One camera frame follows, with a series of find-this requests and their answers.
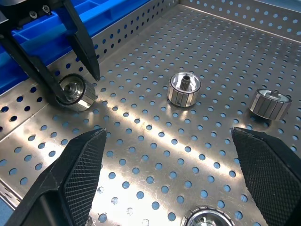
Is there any perforated steel tray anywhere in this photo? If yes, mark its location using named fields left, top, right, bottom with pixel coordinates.
left=0, top=0, right=301, bottom=226

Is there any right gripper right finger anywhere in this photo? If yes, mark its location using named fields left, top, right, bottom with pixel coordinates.
left=231, top=127, right=301, bottom=226

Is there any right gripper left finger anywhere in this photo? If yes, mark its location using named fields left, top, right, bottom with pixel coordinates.
left=4, top=128, right=107, bottom=226

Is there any ribbed metal roller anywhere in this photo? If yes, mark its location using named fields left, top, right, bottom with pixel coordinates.
left=248, top=89, right=293, bottom=121
left=167, top=72, right=202, bottom=107
left=50, top=73, right=98, bottom=112
left=181, top=205, right=236, bottom=226

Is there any blue plastic compartment tray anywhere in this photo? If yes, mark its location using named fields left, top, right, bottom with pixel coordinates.
left=0, top=0, right=151, bottom=95

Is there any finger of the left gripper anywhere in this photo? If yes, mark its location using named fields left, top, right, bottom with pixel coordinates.
left=0, top=30, right=69, bottom=105
left=61, top=0, right=101, bottom=81

